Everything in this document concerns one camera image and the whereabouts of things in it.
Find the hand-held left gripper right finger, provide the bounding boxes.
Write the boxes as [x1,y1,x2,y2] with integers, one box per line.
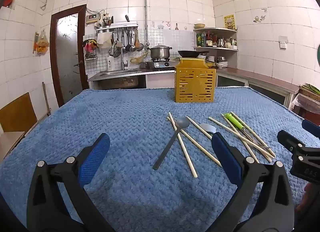
[211,132,295,232]

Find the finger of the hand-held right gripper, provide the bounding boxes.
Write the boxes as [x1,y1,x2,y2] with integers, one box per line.
[277,130,320,159]
[301,120,320,136]

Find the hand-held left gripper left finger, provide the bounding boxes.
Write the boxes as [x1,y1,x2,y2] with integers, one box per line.
[26,133,115,232]

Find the wooden chopstick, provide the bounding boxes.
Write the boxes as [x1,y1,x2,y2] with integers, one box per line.
[208,117,273,163]
[221,114,260,164]
[230,111,276,158]
[168,112,198,178]
[186,116,213,140]
[167,117,223,167]

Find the silver metal spoon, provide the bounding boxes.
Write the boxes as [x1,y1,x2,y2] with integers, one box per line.
[199,123,217,137]

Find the green handled peeler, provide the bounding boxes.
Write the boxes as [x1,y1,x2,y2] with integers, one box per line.
[224,113,272,149]

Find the grey long handled spoon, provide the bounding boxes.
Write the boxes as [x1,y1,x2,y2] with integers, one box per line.
[152,117,190,171]

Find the yellow perforated utensil holder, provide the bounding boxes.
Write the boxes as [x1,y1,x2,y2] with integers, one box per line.
[174,57,217,103]

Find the row of hanging kitchen utensils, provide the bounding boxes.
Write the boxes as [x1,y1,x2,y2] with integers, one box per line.
[108,29,145,58]

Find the person's right hand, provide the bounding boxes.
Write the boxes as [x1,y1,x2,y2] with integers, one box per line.
[296,181,320,214]

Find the plastic covered crate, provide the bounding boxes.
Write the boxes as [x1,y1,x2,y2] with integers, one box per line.
[291,83,320,121]

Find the blue textured blanket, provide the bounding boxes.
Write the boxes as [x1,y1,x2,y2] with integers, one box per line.
[0,86,313,232]

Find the kitchen counter with cabinets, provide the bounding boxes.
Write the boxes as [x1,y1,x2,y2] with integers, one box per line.
[215,67,300,106]

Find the steel kitchen sink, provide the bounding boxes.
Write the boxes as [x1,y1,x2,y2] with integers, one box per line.
[88,68,147,90]

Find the wooden board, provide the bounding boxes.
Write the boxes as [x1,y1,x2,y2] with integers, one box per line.
[0,92,38,136]

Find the stack of white bowls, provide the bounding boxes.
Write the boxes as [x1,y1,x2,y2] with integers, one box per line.
[206,56,229,69]

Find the metal faucet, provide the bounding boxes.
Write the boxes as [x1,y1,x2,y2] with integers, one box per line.
[121,47,129,71]

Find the brown framed glass door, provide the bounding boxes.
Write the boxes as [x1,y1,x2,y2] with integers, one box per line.
[50,4,87,108]

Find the black wok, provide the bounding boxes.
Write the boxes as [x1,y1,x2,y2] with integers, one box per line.
[177,50,209,58]

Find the steel gas stove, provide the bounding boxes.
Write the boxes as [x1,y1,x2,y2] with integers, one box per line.
[144,58,177,69]

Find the white hanging towel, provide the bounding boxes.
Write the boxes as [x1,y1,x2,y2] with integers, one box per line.
[97,32,112,49]

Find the row of bottles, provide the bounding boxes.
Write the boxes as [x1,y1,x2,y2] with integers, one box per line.
[196,31,237,48]

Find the steel cooking pot with lid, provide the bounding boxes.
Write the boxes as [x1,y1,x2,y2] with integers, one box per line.
[147,44,173,60]

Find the hanging plastic bag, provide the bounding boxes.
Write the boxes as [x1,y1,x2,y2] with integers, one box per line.
[34,30,50,56]

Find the white corner shelf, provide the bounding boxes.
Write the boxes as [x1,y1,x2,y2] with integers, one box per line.
[193,27,238,52]

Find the wire basket with cloths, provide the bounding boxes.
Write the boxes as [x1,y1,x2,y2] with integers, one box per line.
[83,39,98,61]

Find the wall stickers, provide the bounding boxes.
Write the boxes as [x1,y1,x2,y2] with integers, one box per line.
[252,8,268,23]

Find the metal wall rack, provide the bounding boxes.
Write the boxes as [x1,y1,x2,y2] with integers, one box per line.
[96,22,139,33]

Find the yellow wall poster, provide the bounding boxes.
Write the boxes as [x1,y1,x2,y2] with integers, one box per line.
[223,14,236,30]

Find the grey wall pipe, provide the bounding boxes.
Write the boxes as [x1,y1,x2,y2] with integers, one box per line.
[143,0,149,48]

